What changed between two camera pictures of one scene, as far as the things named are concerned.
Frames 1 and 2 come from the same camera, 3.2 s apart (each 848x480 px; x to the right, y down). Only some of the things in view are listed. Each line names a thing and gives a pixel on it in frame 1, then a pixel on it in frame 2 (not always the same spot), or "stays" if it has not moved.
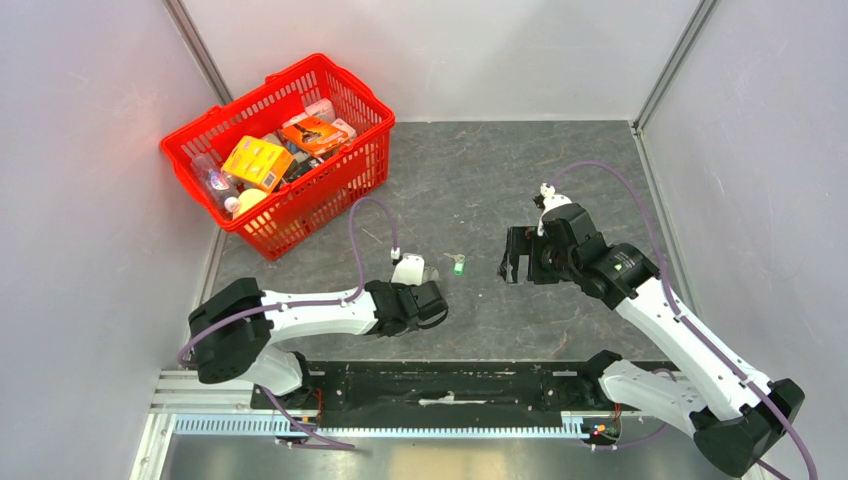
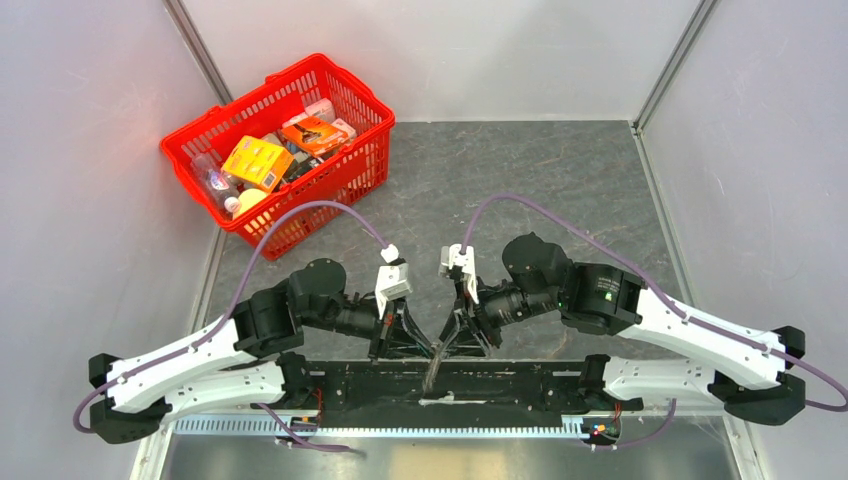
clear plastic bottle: x=217 y=181 stays
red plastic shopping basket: x=284 y=166 stays
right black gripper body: x=549 y=265 to x=478 y=314
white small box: x=323 y=108 stays
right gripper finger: x=520 y=240 to x=462 y=341
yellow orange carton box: x=258 y=162 stays
